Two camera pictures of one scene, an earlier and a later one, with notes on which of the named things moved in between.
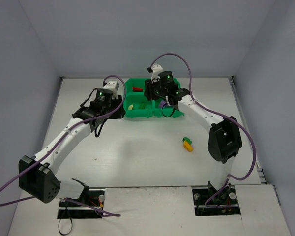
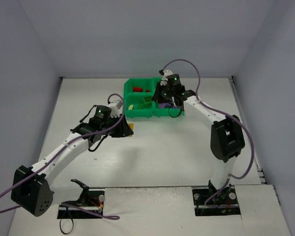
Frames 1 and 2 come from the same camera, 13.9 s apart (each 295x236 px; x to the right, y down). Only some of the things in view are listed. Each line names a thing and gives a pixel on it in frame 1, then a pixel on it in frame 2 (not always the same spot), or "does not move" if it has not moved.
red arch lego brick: [137, 89] does not move
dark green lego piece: [188, 139] to [148, 103]
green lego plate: [142, 106] does not move
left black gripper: [117, 108] to [120, 126]
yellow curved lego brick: [188, 146] to [132, 126]
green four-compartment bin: [135, 104] does not move
